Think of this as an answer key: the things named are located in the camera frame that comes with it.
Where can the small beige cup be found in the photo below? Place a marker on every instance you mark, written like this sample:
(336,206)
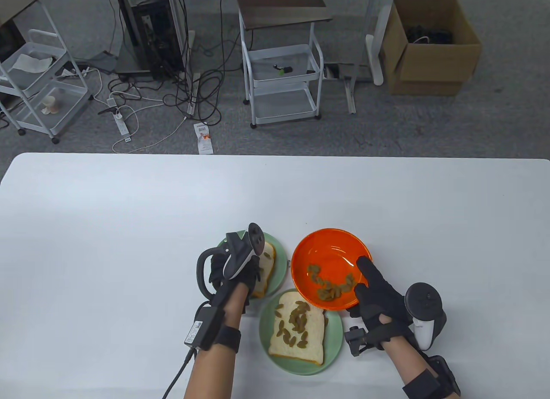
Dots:
(50,105)

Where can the crumpled white paper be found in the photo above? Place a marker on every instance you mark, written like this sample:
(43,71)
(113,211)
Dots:
(30,63)

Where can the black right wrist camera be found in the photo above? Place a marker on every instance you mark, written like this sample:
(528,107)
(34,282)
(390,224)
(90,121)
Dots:
(356,341)

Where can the person's left forearm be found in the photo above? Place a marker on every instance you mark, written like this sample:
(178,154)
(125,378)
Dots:
(215,371)

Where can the grey hand controller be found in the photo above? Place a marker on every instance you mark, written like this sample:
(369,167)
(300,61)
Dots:
(423,300)
(238,259)

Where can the person's left hand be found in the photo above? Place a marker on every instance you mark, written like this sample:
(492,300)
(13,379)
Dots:
(245,283)

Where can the toast slice with pale crust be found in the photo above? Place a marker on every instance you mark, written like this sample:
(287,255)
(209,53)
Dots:
(318,339)

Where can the white power strip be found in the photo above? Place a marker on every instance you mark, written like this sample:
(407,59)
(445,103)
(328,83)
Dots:
(122,128)

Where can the person's right forearm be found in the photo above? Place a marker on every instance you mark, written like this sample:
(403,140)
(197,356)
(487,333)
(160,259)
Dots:
(408,364)

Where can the white paper packet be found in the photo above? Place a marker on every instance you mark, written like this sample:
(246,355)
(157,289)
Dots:
(204,141)

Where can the grey metal floor rail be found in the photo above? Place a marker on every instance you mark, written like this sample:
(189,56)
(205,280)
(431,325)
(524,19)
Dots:
(192,72)
(350,96)

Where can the brown cardboard box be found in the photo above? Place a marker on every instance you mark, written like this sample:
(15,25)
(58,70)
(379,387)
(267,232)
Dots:
(434,68)

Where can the white desk leg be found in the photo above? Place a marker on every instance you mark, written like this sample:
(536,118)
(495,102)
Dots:
(374,59)

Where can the black equipment stand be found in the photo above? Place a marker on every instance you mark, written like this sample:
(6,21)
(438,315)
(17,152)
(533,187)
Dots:
(150,33)

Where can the white cart with mesh trays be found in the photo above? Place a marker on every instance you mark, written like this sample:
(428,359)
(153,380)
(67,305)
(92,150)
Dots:
(64,102)

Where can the black labelled wrist box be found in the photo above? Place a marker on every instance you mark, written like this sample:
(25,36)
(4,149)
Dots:
(204,328)

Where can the toast slice with orange crust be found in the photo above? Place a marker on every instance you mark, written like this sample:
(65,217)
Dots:
(267,276)

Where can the person's right hand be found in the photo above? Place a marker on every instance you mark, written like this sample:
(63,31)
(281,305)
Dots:
(382,300)

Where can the orange plastic bowl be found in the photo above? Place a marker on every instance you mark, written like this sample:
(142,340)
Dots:
(326,248)

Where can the small black green tool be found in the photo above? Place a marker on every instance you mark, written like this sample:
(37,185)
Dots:
(285,69)

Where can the green round plate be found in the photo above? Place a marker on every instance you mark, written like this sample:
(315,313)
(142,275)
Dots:
(335,343)
(280,261)

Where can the white cart with dark top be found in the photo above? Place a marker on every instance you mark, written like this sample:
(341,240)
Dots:
(281,7)

